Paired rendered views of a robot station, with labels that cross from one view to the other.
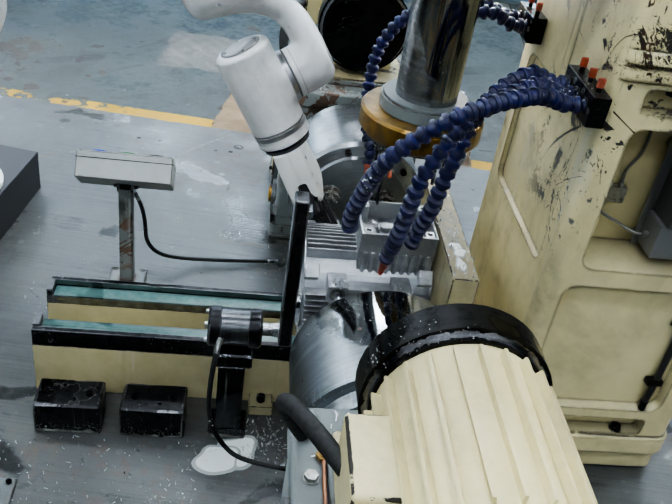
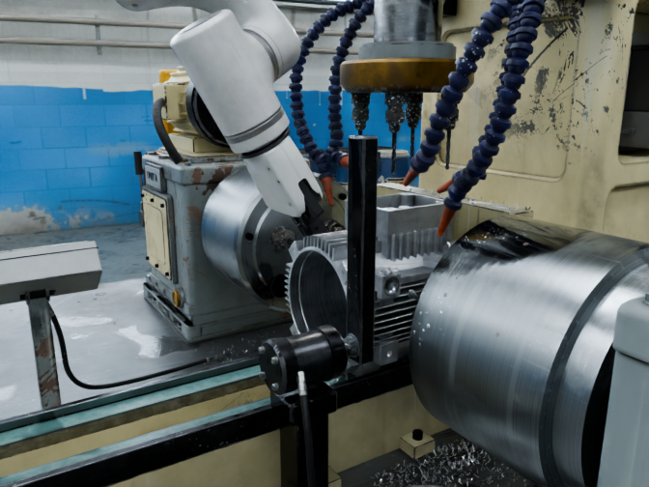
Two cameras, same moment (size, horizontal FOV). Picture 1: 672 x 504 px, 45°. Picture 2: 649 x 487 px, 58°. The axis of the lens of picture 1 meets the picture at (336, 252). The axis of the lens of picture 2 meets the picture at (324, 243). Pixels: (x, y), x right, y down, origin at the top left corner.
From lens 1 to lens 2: 0.72 m
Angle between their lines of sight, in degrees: 29
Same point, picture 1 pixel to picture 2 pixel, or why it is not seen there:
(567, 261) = (607, 157)
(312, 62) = (283, 31)
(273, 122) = (260, 103)
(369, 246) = (397, 226)
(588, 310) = (618, 217)
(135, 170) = (51, 264)
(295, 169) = (292, 161)
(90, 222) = not seen: outside the picture
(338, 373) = (566, 285)
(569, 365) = not seen: hidden behind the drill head
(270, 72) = (245, 42)
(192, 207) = (87, 346)
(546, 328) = not seen: hidden behind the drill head
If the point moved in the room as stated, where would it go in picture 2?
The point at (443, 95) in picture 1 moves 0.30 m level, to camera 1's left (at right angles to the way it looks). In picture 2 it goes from (437, 27) to (205, 14)
